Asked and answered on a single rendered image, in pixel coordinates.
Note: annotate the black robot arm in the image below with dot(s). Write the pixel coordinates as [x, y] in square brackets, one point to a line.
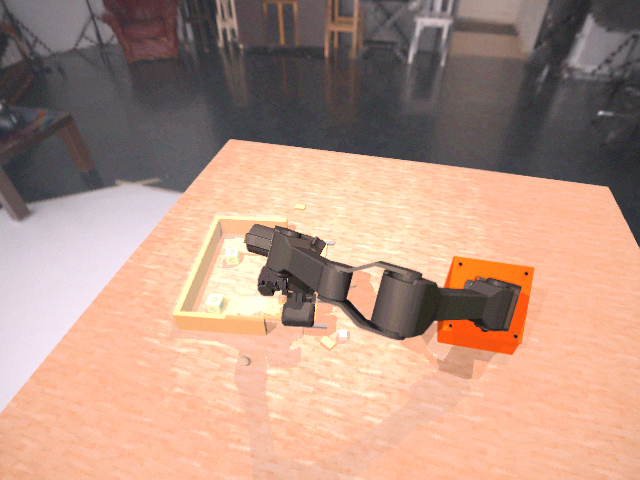
[406, 303]

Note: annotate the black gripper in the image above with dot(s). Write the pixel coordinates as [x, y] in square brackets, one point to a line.
[299, 309]

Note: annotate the orange flat bar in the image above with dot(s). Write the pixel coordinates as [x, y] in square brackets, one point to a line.
[327, 343]

